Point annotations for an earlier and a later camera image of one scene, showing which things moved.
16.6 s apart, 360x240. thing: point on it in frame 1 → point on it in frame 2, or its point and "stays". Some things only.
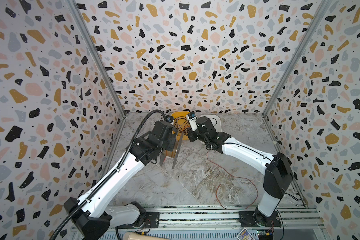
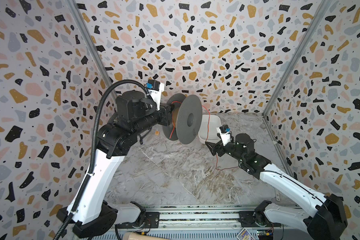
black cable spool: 172,154 → 186,118
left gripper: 173,140 → 166,110
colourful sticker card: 244,234 stays
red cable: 234,177 → 207,134
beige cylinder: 131,235 stays
